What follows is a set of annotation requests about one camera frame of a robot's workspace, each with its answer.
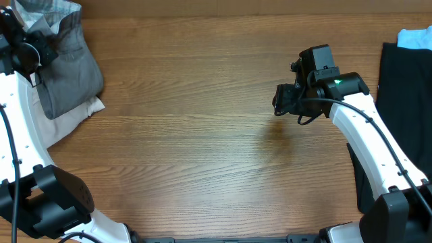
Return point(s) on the black garment with logo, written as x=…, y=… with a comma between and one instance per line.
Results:
x=404, y=101

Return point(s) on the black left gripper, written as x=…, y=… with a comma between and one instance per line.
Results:
x=48, y=55

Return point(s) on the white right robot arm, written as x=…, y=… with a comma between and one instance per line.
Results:
x=401, y=211

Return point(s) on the grey shorts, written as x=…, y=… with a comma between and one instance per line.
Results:
x=73, y=77

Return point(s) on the brown cardboard backdrop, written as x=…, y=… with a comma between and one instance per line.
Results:
x=205, y=8

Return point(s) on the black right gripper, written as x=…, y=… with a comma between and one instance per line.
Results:
x=283, y=103

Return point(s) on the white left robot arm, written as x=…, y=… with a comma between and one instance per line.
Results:
x=37, y=197

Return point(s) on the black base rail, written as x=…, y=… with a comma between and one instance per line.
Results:
x=291, y=238

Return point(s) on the folded beige shorts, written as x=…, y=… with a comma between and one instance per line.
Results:
x=53, y=130

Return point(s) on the light blue garment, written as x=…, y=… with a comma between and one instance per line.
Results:
x=415, y=39

